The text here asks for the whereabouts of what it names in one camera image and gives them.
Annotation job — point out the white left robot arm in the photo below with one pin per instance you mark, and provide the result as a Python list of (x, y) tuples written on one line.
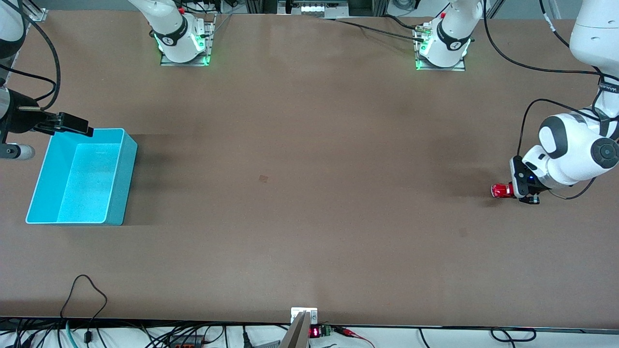
[(575, 150)]

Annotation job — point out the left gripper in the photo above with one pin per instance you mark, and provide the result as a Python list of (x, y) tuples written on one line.
[(520, 180)]

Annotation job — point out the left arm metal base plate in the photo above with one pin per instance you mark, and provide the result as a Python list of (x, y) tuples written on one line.
[(437, 66)]

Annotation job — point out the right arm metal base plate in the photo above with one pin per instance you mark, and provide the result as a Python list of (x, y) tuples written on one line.
[(209, 38)]

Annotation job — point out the aluminium frame profile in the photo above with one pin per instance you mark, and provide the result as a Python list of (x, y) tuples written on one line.
[(36, 12)]

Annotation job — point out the small red digit display module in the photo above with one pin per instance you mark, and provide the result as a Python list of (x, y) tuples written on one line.
[(319, 331)]

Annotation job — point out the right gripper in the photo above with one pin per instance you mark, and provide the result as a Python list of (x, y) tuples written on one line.
[(19, 120)]

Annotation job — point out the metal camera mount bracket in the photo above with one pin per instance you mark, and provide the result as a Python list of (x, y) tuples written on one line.
[(302, 321)]

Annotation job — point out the orange power strip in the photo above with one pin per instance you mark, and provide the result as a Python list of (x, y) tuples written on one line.
[(186, 342)]

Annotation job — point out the red beetle toy car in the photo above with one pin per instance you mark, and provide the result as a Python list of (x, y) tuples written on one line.
[(502, 190)]

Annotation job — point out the blue plastic box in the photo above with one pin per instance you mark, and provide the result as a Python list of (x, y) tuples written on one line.
[(87, 183)]

